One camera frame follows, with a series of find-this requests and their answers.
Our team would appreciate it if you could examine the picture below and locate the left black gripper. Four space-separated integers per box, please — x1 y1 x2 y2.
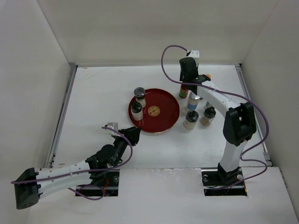
113 126 141 167

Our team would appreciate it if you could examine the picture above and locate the white salt grinder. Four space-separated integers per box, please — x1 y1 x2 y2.
134 87 146 108
131 101 143 121

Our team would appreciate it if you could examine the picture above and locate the silver lid white beads jar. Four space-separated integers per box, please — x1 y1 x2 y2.
187 92 200 110

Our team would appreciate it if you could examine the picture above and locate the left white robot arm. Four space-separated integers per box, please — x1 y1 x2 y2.
11 123 141 210

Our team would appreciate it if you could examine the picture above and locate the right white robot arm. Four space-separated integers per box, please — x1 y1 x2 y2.
179 57 256 185

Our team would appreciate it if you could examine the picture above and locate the red round tray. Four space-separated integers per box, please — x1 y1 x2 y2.
128 88 180 133

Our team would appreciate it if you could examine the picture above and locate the beige spice grinder black cap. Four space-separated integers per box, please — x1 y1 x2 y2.
183 110 199 130

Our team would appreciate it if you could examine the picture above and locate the brown spice grinder black cap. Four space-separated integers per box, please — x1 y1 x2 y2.
200 106 216 126

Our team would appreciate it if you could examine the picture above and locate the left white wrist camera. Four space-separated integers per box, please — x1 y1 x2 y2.
104 122 118 136

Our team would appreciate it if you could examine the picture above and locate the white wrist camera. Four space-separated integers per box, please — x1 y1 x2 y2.
186 50 200 58
104 122 118 136

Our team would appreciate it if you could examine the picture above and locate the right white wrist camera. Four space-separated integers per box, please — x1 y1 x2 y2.
186 50 200 58

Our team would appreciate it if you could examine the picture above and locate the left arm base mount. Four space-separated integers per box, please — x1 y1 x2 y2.
75 170 120 197

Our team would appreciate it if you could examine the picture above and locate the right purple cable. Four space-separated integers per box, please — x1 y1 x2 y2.
161 45 270 187

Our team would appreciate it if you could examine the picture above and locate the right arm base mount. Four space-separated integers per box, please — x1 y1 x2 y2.
201 168 247 196

